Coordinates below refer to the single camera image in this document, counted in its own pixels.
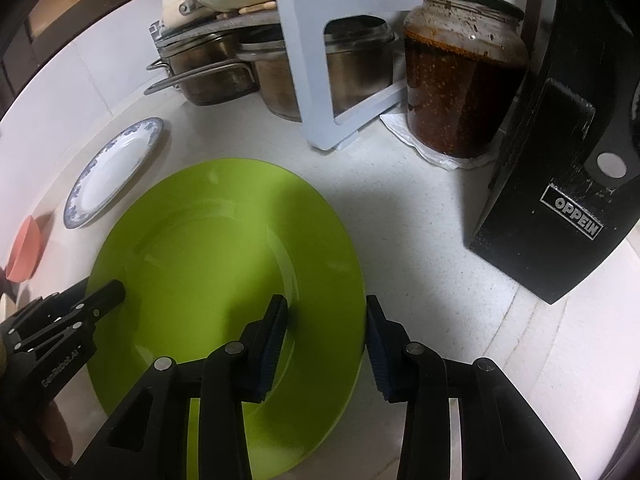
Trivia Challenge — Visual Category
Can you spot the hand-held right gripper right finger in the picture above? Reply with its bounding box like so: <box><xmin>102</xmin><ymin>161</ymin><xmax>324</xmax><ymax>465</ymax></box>
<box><xmin>366</xmin><ymin>294</ymin><xmax>576</xmax><ymax>480</ymax></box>

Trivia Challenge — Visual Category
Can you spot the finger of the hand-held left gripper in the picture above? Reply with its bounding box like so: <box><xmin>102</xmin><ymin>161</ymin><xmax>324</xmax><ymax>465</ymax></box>
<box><xmin>60</xmin><ymin>280</ymin><xmax>126</xmax><ymax>333</ymax></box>
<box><xmin>0</xmin><ymin>276</ymin><xmax>91</xmax><ymax>341</ymax></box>

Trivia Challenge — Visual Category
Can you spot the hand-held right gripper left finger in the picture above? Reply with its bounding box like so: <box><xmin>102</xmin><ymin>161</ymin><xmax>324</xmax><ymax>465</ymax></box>
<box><xmin>75</xmin><ymin>294</ymin><xmax>290</xmax><ymax>480</ymax></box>

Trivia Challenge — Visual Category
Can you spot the green plate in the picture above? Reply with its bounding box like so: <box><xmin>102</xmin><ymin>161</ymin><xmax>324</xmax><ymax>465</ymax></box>
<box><xmin>84</xmin><ymin>158</ymin><xmax>366</xmax><ymax>476</ymax></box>

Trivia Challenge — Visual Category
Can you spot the blue patterned white plate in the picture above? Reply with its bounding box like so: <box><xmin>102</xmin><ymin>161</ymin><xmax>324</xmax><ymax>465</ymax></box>
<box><xmin>63</xmin><ymin>117</ymin><xmax>166</xmax><ymax>230</ymax></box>

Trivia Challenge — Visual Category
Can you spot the person's left hand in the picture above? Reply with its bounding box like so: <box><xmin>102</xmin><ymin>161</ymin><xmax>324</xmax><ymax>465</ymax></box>
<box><xmin>42</xmin><ymin>400</ymin><xmax>76</xmax><ymax>463</ymax></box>

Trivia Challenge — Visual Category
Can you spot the white paper towel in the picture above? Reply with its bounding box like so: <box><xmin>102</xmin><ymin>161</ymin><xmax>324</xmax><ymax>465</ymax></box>
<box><xmin>380</xmin><ymin>112</ymin><xmax>496</xmax><ymax>171</ymax></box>

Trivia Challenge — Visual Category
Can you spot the black knife block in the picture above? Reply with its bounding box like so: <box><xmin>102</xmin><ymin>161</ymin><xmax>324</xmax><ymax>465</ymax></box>
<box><xmin>468</xmin><ymin>0</ymin><xmax>640</xmax><ymax>306</ymax></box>

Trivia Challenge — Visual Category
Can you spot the white dish rack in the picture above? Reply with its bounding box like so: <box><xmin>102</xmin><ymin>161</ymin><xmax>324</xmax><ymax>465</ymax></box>
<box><xmin>269</xmin><ymin>0</ymin><xmax>422</xmax><ymax>152</ymax></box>

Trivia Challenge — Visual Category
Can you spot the glass jar of chili sauce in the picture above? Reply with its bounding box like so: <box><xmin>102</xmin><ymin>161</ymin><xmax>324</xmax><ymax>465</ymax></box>
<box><xmin>403</xmin><ymin>0</ymin><xmax>530</xmax><ymax>159</ymax></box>

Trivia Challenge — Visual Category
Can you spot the grey rack tray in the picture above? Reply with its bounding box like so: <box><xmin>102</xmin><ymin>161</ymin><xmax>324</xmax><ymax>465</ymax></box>
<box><xmin>155</xmin><ymin>10</ymin><xmax>286</xmax><ymax>43</ymax></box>

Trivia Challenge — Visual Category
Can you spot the cream pot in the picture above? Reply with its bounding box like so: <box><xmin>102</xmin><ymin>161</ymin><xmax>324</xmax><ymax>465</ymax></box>
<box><xmin>161</xmin><ymin>0</ymin><xmax>201</xmax><ymax>28</ymax></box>

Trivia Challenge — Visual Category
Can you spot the steel pot with long handles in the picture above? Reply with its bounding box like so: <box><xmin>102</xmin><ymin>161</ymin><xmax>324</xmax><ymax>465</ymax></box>
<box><xmin>145</xmin><ymin>32</ymin><xmax>261</xmax><ymax>107</ymax></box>

